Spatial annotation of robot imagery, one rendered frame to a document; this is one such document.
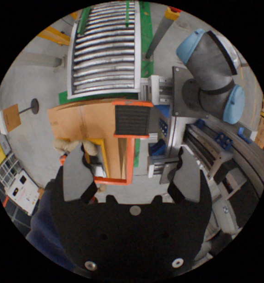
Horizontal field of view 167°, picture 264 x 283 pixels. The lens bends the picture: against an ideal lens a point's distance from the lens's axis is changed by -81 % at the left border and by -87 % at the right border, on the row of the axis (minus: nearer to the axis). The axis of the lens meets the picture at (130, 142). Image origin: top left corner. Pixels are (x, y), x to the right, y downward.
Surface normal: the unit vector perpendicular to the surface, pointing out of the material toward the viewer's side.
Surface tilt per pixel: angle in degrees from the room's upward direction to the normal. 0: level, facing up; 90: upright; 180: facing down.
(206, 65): 59
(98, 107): 0
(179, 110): 0
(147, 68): 0
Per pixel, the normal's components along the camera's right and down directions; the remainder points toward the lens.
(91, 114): -0.01, 0.51
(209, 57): -0.70, 0.69
